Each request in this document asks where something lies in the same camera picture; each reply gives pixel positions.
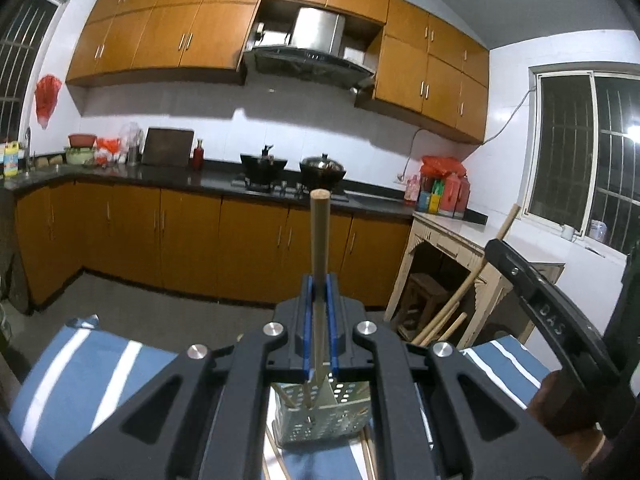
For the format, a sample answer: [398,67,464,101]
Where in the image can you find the wooden stool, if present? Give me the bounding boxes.
[395,272,451,341]

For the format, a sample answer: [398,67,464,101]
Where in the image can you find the white wall cable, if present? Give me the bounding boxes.
[397,87,537,182]

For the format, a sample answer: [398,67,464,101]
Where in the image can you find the green and yellow packages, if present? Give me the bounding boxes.
[426,177,446,214]

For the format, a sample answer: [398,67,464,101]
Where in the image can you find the yellow detergent bottle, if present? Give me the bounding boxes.
[2,141,22,177]

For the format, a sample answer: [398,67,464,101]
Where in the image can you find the red plastic bag beside basins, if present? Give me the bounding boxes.
[95,136,124,166]

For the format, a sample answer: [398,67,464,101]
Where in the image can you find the wooden lower kitchen cabinets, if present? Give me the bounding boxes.
[14,180,414,311]

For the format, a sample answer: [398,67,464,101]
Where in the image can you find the black wok with lid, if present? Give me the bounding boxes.
[299,152,347,189]

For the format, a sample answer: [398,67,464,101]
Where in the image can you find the green perforated utensil holder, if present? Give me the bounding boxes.
[270,380,374,449]

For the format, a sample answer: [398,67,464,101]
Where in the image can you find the black kitchen countertop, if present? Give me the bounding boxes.
[0,157,489,226]

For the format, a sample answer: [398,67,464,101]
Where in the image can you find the wooden chopstick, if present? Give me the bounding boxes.
[411,204,521,346]
[424,311,469,347]
[309,189,332,413]

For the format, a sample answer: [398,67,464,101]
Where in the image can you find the cream wooden side table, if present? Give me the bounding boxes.
[382,210,566,347]

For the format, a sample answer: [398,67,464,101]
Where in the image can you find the gas stove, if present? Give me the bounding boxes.
[231,175,351,204]

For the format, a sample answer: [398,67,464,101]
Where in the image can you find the red plastic bag on wall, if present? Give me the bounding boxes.
[34,74,63,129]

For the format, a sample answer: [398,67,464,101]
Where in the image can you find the barred window above side table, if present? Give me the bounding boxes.
[527,67,640,257]

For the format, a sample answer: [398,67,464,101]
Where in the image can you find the wooden upper kitchen cabinets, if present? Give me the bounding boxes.
[65,0,490,145]

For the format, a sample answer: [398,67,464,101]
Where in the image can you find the barred window beside sink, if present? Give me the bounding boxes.
[0,0,67,144]

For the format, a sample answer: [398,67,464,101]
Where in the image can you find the black wok with ladle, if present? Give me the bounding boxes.
[240,144,289,184]

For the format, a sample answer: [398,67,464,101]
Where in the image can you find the clear plastic bag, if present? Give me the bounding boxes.
[119,122,146,153]

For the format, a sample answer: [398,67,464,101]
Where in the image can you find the red plastic bag over jugs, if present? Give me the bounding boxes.
[421,155,467,179]

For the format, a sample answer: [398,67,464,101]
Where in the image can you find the red plastic jug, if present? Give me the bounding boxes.
[440,174,458,216]
[456,174,472,217]

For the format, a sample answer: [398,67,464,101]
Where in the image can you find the blue striped tablecloth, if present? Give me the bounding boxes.
[7,314,553,480]

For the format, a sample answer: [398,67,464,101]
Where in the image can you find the dark wooden cutting board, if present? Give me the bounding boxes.
[141,127,195,167]

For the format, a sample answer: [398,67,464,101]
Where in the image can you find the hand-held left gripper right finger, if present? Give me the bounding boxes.
[325,274,584,480]

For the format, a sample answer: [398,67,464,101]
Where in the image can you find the metal faucet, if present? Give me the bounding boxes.
[22,126,36,173]

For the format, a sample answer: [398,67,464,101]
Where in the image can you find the wooden kitchen cabinets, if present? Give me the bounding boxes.
[14,180,414,311]
[65,0,490,145]

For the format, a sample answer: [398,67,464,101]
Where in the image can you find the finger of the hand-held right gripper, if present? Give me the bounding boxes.
[484,239,622,402]

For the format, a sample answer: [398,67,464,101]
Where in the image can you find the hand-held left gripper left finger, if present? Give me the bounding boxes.
[47,274,316,480]

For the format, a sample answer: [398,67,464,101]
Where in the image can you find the steel range hood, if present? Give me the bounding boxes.
[242,6,377,92]

